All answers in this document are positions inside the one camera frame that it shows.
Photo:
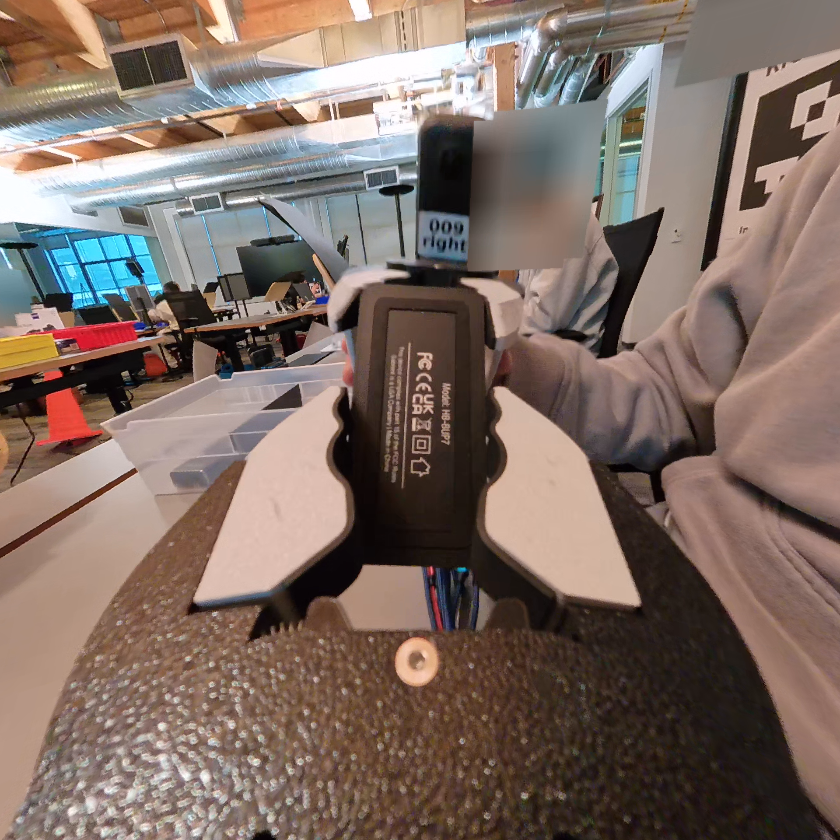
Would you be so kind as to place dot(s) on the black USB hub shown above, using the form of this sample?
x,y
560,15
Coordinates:
x,y
420,426

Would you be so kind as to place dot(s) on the large silver duct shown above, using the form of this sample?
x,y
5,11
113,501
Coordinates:
x,y
229,148

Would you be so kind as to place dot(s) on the white air vent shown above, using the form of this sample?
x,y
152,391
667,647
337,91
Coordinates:
x,y
380,178
207,204
134,215

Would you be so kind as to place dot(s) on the yellow plastic bin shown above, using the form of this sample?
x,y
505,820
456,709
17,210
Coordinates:
x,y
26,351

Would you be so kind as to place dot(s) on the grey monitor on stand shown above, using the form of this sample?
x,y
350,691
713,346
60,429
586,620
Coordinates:
x,y
140,302

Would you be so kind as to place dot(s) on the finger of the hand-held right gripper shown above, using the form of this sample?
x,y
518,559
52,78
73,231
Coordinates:
x,y
505,312
344,298

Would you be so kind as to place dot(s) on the white desk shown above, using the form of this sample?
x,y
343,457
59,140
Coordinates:
x,y
52,558

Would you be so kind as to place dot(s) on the black office chair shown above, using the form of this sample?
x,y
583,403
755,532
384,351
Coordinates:
x,y
190,305
633,282

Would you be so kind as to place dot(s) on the large grid window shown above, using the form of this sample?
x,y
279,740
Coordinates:
x,y
98,262

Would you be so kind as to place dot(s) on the orange bag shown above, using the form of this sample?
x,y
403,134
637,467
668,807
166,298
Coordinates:
x,y
155,366

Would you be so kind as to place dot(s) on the clear plastic bin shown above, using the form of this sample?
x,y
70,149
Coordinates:
x,y
164,420

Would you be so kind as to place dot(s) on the black white marker poster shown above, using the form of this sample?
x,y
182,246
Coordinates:
x,y
774,131

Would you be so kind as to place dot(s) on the thin silver duct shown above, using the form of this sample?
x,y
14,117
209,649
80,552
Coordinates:
x,y
295,187

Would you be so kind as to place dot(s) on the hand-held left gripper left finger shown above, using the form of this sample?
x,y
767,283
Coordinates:
x,y
262,525

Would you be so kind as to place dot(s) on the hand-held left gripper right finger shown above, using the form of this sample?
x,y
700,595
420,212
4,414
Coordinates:
x,y
564,525

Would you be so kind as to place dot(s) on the black floor lamp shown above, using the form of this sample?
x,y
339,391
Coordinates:
x,y
397,190
16,246

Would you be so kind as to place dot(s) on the grey angled panel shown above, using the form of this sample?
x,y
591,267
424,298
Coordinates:
x,y
308,236

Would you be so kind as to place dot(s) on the small framed screen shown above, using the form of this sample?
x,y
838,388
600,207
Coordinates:
x,y
233,287

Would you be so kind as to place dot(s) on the orange traffic cone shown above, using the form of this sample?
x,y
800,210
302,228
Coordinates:
x,y
65,420

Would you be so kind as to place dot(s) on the large duct vent grille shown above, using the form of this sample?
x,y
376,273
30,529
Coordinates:
x,y
148,65

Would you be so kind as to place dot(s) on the person's right hand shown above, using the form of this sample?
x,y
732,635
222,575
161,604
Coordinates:
x,y
503,367

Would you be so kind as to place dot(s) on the white cardboard box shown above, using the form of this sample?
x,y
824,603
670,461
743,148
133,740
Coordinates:
x,y
39,319

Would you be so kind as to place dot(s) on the glass door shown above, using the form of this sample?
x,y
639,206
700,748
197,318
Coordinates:
x,y
627,157

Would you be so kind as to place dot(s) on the person's right forearm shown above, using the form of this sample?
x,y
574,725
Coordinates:
x,y
623,407

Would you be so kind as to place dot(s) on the white board piece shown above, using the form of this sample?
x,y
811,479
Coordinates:
x,y
205,359

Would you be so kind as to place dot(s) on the large black monitor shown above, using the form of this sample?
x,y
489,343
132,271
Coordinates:
x,y
275,269

